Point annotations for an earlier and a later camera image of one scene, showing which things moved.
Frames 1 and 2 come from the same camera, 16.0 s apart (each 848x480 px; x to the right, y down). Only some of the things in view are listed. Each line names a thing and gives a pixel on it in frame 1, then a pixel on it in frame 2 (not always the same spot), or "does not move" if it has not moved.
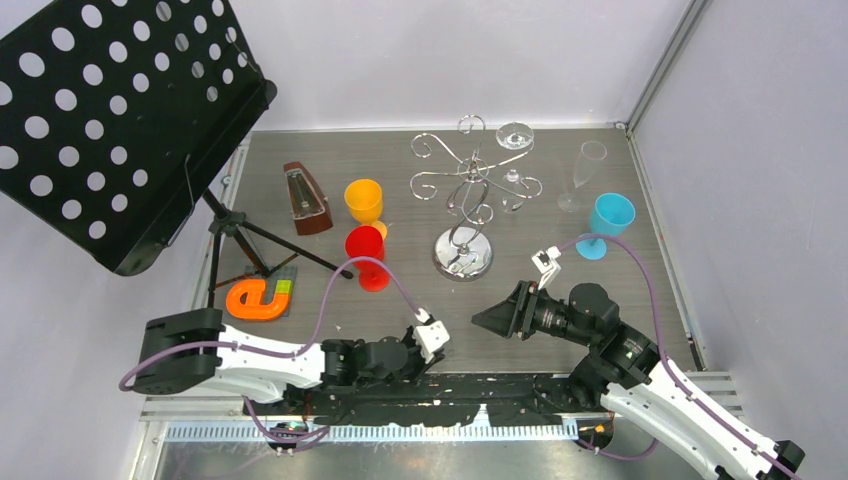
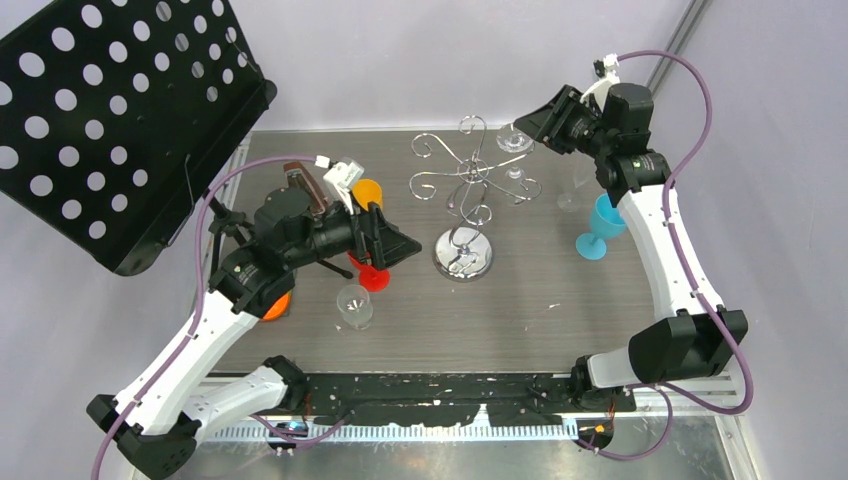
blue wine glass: (611, 214) does not move
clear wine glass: (590, 152) does not move
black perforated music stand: (111, 113) does not move
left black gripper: (410, 338) -> (375, 239)
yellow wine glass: (364, 199) does not move
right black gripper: (506, 317) -> (548, 123)
